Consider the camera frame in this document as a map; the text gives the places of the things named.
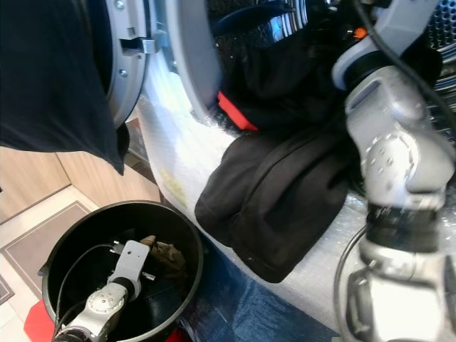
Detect grey washer door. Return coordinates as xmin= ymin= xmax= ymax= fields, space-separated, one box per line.
xmin=100 ymin=0 xmax=157 ymax=129

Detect clear bubble wrap sheet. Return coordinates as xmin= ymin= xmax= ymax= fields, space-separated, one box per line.
xmin=135 ymin=71 xmax=456 ymax=336

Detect yellow green energy label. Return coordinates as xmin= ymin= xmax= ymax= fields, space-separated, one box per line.
xmin=160 ymin=169 xmax=187 ymax=209

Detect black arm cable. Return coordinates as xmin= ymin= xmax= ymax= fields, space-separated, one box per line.
xmin=58 ymin=244 xmax=118 ymax=339
xmin=353 ymin=0 xmax=456 ymax=166

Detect black draped trousers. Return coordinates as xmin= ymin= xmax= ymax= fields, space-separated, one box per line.
xmin=194 ymin=127 xmax=364 ymax=284

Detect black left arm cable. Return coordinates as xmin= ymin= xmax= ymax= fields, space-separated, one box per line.
xmin=58 ymin=244 xmax=118 ymax=339

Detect black drum paddle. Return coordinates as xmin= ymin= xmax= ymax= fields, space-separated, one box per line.
xmin=212 ymin=0 xmax=296 ymax=36

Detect black round bucket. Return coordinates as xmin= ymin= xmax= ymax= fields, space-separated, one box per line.
xmin=41 ymin=200 xmax=204 ymax=342

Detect small dark floor mat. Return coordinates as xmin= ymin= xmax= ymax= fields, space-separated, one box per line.
xmin=0 ymin=274 xmax=15 ymax=306

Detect red cloth piece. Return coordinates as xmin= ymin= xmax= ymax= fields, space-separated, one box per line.
xmin=217 ymin=91 xmax=259 ymax=133

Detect black hanging garment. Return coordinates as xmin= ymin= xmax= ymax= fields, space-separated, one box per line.
xmin=0 ymin=0 xmax=130 ymax=175

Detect grey door gasket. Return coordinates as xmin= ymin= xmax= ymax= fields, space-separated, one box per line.
xmin=162 ymin=0 xmax=225 ymax=122

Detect large grey floor mat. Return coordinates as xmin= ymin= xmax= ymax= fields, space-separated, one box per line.
xmin=1 ymin=201 xmax=90 ymax=286

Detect brown cloth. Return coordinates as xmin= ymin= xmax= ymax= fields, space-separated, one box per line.
xmin=141 ymin=235 xmax=187 ymax=279

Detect steel washer drum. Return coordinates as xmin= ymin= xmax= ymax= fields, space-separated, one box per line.
xmin=214 ymin=0 xmax=456 ymax=143

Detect wooden cabinet front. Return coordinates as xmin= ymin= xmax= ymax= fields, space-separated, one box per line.
xmin=0 ymin=146 xmax=163 ymax=223

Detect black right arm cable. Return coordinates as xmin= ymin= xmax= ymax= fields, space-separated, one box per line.
xmin=353 ymin=0 xmax=456 ymax=166

